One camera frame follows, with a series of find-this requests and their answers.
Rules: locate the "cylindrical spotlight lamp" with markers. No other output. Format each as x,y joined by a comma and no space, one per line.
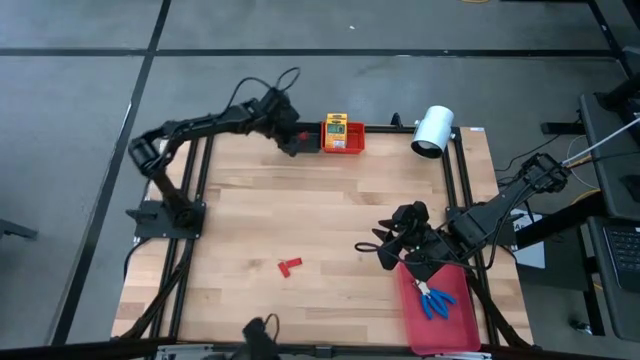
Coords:
434,127

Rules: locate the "red eraser block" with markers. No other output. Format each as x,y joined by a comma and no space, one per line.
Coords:
284,270
303,135
293,262

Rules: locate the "black caster wheel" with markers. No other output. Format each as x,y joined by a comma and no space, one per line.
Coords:
582,327

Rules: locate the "black stand foot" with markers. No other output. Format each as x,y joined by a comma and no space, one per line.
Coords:
15,229

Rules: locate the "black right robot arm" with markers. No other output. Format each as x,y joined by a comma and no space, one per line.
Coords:
490,215

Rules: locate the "black plastic basket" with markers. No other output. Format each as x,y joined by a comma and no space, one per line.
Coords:
312,145

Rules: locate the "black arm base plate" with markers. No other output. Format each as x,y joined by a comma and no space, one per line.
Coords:
150,225

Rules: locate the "red plastic basket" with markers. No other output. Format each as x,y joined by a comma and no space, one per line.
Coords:
356,137

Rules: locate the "white rod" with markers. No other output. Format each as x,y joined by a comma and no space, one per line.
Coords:
610,137

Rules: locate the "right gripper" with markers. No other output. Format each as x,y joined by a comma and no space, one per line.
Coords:
422,247

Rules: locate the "black laptop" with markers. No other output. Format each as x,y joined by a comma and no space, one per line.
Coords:
625,255

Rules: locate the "yellow green crayon box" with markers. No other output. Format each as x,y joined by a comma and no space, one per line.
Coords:
337,120
335,136
337,116

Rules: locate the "dark grey desk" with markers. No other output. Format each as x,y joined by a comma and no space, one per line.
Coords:
600,130

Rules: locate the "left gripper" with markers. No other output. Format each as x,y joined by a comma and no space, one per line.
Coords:
280,115

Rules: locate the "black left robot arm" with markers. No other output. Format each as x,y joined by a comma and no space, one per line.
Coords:
200,125

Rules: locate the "white paper sheet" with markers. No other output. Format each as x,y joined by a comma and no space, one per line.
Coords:
535,257

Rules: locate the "black aluminium table frame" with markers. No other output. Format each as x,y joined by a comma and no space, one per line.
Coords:
380,129

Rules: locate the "pink plastic tray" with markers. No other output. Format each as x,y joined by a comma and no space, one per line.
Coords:
450,332

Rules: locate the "small black bracket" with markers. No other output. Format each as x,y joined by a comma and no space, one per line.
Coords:
396,121

